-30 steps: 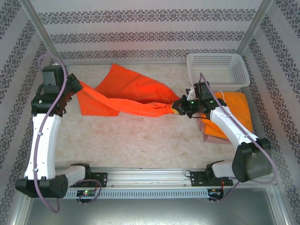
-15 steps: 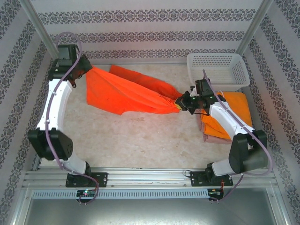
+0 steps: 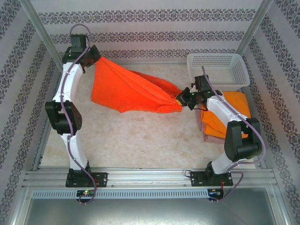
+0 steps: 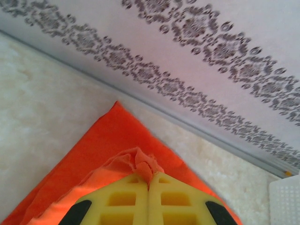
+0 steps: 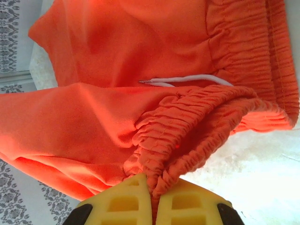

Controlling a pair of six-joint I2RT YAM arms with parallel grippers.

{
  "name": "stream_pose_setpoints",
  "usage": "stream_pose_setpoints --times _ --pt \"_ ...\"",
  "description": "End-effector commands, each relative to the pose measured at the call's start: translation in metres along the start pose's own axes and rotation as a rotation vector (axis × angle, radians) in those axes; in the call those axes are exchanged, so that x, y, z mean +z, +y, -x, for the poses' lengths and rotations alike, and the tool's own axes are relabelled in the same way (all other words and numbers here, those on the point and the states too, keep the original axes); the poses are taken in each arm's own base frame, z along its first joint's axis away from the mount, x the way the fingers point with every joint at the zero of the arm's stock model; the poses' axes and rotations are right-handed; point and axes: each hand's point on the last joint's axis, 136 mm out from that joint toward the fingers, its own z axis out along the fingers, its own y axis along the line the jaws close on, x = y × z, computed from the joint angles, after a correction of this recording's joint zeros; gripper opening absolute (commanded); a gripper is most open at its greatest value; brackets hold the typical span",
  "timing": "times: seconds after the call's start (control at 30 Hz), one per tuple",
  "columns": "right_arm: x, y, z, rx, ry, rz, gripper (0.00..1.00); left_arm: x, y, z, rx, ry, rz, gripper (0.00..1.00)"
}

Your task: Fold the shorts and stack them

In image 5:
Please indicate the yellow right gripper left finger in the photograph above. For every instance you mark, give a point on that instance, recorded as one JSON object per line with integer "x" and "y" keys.
{"x": 117, "y": 204}

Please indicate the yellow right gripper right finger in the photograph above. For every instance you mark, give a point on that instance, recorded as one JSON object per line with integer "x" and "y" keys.
{"x": 194, "y": 206}

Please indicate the red-orange shorts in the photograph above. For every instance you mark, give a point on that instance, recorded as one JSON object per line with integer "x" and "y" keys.
{"x": 93, "y": 117}

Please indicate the aluminium frame post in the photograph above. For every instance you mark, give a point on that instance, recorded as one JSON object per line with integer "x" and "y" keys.
{"x": 14, "y": 76}

